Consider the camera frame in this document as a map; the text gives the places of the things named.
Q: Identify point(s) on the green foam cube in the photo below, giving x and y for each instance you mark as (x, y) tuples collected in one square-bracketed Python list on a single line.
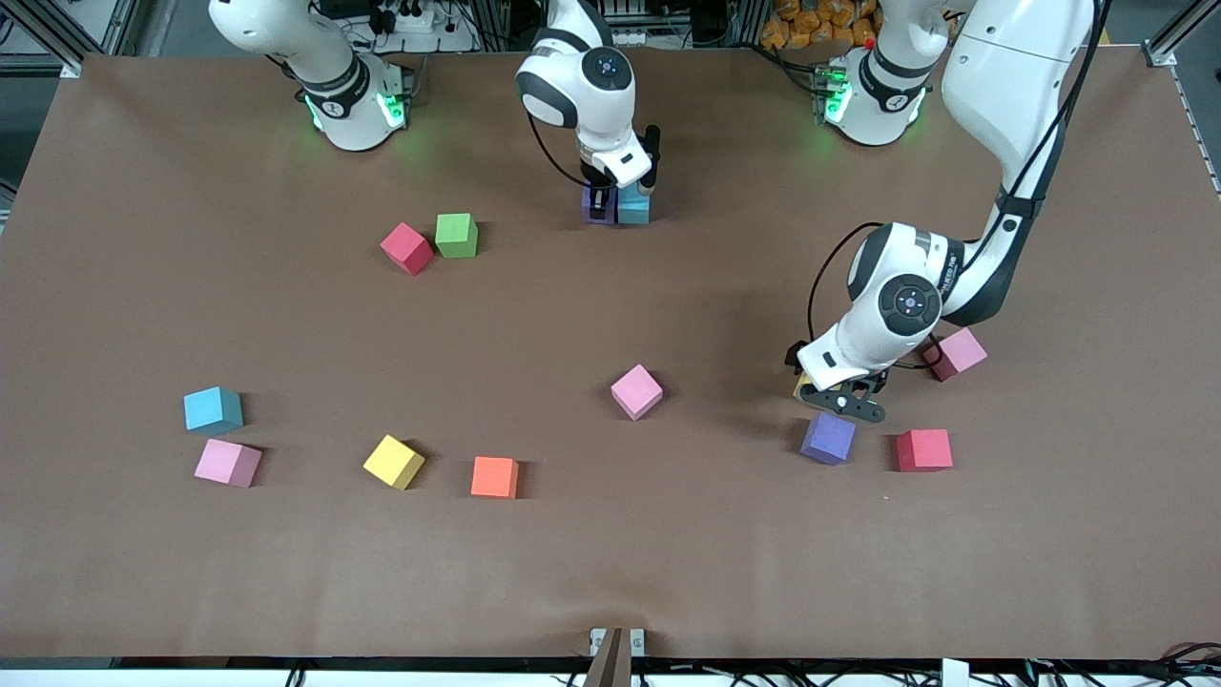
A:
[(456, 236)]

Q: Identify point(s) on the blue foam cube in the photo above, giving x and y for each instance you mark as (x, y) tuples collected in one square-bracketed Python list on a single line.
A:
[(631, 212), (213, 410)]

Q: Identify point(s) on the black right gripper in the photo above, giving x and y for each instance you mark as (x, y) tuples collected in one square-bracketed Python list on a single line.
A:
[(598, 180)]

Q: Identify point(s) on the metal clamp bracket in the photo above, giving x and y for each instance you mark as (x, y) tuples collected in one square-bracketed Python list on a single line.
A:
[(615, 658)]

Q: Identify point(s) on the yellow foam cube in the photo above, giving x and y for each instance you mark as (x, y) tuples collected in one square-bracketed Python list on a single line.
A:
[(394, 462), (799, 386)]

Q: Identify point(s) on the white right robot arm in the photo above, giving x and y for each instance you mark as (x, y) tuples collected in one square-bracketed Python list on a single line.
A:
[(596, 119)]

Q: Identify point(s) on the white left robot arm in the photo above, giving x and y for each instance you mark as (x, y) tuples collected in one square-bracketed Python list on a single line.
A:
[(1011, 67)]

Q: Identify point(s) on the brown table cover sheet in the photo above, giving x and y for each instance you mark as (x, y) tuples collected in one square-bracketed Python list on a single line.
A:
[(610, 553)]

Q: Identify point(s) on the white power strip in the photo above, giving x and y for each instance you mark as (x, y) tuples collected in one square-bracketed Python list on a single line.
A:
[(410, 21)]

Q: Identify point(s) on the purple foam cube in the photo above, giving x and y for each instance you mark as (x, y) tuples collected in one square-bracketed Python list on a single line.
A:
[(588, 214), (828, 441)]

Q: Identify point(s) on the pink foam cube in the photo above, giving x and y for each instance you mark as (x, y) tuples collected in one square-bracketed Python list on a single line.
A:
[(963, 353), (636, 392), (228, 463)]

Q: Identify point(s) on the orange mesh bag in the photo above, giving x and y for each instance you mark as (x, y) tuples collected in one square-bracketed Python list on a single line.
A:
[(811, 24)]

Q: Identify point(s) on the red foam cube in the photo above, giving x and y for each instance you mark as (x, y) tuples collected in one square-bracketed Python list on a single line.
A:
[(407, 249), (923, 450)]

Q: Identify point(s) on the orange foam cube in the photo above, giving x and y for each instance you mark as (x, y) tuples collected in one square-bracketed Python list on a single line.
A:
[(495, 477)]

